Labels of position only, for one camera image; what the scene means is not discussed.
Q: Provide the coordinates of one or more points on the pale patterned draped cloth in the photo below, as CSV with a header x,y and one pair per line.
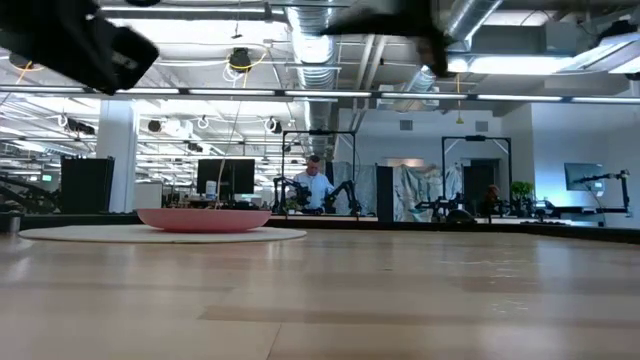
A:
x,y
362,177
420,185

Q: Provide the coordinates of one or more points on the black pole with boom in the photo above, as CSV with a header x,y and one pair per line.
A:
x,y
624,192

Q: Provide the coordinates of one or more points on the yellow hanging pendant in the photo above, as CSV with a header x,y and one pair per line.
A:
x,y
459,120

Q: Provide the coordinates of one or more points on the silver spiral ventilation duct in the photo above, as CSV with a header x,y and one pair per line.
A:
x,y
305,55
475,17

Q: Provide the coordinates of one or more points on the white cup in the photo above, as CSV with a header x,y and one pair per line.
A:
x,y
211,189

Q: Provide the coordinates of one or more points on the black ceiling device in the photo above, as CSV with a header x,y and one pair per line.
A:
x,y
240,59

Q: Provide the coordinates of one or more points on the black desk monitor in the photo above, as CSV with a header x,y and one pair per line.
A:
x,y
235,176

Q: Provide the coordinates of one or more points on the black background robot arm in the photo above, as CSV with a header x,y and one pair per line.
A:
x,y
291,189
345,192
440,205

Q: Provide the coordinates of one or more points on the person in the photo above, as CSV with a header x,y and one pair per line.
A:
x,y
314,189
493,197

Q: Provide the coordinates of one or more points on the white square column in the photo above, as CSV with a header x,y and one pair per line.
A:
x,y
116,150

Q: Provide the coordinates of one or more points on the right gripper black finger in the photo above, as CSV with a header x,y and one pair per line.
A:
x,y
360,27

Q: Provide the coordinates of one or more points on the white round mat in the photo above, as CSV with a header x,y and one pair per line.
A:
x,y
75,233

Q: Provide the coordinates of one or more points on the small green potted plant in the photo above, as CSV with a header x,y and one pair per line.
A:
x,y
291,206

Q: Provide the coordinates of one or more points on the grey wall monitor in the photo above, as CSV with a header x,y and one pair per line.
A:
x,y
582,176

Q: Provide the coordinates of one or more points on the black narrow panel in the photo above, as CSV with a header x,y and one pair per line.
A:
x,y
385,192

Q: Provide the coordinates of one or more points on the long horizontal light bar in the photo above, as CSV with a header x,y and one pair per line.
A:
x,y
325,93

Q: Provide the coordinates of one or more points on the black metal rig frame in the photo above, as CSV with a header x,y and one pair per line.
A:
x,y
475,138
320,132

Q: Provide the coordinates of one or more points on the pink round plate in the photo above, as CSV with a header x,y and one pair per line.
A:
x,y
204,221

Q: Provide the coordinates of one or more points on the black partition panel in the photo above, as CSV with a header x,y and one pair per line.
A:
x,y
87,185

